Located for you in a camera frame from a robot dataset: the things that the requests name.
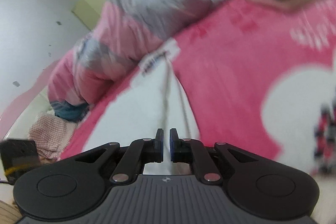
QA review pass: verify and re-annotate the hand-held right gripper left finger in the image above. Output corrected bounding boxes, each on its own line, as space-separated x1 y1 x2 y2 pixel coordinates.
76 129 164 185

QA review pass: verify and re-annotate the pink grey floral duvet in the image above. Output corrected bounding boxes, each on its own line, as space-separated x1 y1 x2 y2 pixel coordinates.
47 0 273 106

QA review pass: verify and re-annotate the white sweatshirt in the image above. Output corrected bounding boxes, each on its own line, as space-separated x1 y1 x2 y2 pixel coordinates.
81 39 200 176

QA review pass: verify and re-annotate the pink floral fleece blanket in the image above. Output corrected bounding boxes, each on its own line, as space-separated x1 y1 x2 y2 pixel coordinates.
59 0 336 180

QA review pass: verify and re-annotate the teal striped pillow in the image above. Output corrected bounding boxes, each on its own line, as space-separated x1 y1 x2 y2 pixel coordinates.
54 101 89 123

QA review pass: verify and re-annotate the beige knitted cloth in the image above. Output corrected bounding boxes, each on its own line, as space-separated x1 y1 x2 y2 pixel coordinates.
28 112 76 162

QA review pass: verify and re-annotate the pink headboard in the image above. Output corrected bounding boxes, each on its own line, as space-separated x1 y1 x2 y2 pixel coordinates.
0 67 53 140

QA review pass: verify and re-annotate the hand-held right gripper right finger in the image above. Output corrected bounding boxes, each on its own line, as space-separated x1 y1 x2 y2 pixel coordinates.
169 129 259 185

